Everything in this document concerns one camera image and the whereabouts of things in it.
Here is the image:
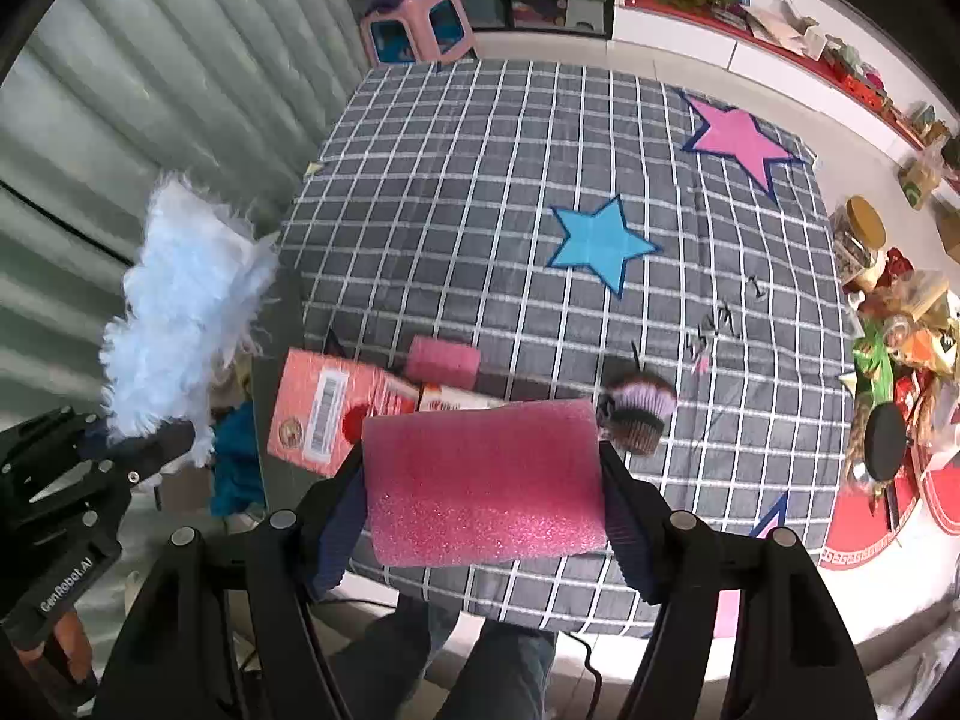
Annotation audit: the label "brown braided rope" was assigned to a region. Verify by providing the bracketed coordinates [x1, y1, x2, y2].
[841, 390, 871, 492]

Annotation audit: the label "white cabinet with red top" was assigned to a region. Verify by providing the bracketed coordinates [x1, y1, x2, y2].
[611, 0, 960, 192]

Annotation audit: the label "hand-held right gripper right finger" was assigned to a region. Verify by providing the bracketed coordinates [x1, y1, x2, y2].
[596, 439, 878, 720]

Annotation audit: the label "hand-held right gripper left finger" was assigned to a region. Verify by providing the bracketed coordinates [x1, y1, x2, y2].
[94, 442, 368, 720]

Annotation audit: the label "red round mat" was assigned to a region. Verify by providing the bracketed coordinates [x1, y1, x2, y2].
[817, 457, 960, 575]

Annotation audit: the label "pink plastic stool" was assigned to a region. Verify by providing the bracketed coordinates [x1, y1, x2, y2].
[360, 0, 478, 67]

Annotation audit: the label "jar with yellow lid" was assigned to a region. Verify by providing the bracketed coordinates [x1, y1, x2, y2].
[829, 195, 887, 293]

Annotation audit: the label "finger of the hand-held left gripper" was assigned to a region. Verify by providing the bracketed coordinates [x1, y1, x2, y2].
[64, 409, 117, 462]
[109, 420, 197, 494]

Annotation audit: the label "person's left hand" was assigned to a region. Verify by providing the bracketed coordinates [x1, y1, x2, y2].
[19, 610, 97, 695]

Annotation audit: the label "blue plush cloth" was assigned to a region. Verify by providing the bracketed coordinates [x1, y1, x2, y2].
[210, 401, 267, 517]

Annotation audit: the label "person's jeans legs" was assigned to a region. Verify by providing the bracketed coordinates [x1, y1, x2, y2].
[330, 596, 560, 720]

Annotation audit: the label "small pink sponge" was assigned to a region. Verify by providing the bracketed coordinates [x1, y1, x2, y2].
[405, 336, 481, 389]

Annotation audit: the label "light blue fluffy cloth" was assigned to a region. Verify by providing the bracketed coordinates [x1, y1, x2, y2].
[101, 174, 280, 466]

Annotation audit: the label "black round disc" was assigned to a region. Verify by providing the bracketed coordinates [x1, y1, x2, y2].
[862, 403, 911, 482]

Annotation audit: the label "purple brown scrunchie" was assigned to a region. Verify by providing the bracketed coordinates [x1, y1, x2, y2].
[598, 371, 678, 457]

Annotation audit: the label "large pink foam sponge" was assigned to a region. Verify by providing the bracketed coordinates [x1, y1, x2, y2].
[361, 397, 610, 567]

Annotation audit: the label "grey checked star blanket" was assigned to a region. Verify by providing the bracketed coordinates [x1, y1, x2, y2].
[277, 60, 863, 638]

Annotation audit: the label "green snack packet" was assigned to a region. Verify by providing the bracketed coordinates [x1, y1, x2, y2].
[851, 319, 899, 407]

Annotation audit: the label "red white carton box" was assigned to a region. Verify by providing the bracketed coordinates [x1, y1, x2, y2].
[266, 347, 511, 477]

